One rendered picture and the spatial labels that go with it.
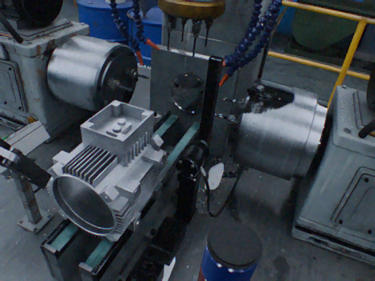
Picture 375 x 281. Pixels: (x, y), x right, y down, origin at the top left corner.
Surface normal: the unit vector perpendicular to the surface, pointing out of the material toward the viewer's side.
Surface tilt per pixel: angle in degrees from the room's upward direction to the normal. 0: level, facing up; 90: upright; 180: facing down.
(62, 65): 58
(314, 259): 0
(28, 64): 90
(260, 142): 77
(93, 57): 36
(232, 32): 90
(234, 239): 0
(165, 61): 90
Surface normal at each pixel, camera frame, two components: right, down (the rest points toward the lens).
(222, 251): 0.10, -0.80
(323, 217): -0.38, 0.51
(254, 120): -0.25, -0.05
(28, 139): 0.82, -0.18
